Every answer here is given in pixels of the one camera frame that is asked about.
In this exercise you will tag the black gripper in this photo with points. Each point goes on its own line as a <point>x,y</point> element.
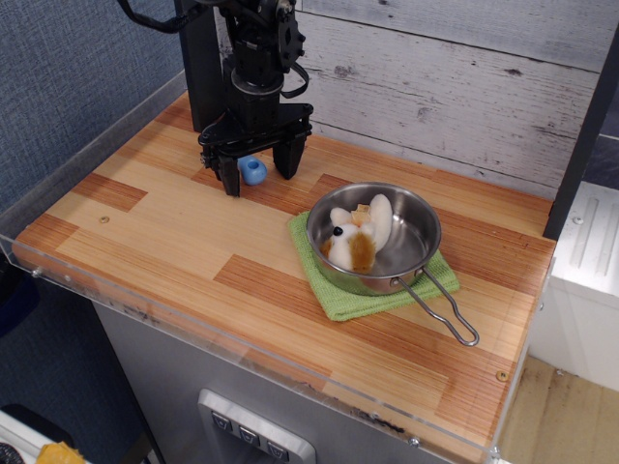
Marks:
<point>253,123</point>

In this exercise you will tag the blue grey scoop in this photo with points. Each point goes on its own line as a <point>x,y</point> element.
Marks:
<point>253,170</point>

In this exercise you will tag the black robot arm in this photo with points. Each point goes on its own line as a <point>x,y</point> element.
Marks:
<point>236,55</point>

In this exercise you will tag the white brown plush toy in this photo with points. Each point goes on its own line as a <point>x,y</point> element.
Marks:
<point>357,236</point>

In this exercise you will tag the green cloth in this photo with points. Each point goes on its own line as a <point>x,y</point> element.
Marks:
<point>340,306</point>

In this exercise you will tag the stainless steel pot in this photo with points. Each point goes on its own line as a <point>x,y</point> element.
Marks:
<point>415,238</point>

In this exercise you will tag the clear acrylic guard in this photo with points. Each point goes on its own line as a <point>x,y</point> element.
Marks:
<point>206,303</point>

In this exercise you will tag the grey cabinet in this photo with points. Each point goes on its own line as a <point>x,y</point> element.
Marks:
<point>353,403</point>

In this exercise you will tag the silver button panel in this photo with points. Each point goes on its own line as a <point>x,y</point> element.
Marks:
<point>279,445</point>

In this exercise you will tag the yellow tape bundle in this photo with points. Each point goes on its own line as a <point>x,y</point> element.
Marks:
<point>54,453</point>

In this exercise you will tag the black left post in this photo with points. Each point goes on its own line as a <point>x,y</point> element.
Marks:
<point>202,63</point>

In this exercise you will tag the black post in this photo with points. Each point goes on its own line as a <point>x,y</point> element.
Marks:
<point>202,63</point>
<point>585,143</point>

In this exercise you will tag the black right post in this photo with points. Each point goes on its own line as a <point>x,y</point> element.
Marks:
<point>585,143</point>

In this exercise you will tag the white aluminium rail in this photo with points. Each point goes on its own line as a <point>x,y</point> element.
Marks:
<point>586,254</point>

